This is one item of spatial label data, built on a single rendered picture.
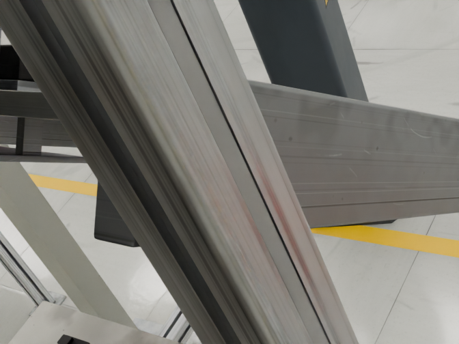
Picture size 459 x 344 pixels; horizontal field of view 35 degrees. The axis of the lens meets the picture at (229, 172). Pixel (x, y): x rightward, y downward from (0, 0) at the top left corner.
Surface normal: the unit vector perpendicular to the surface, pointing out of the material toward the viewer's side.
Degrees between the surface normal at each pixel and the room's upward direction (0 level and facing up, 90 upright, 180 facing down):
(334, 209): 90
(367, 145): 90
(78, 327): 0
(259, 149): 90
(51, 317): 0
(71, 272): 90
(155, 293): 0
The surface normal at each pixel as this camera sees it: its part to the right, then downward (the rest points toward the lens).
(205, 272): -0.49, 0.68
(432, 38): -0.35, -0.73
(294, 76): -0.25, 0.68
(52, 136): 0.80, 0.10
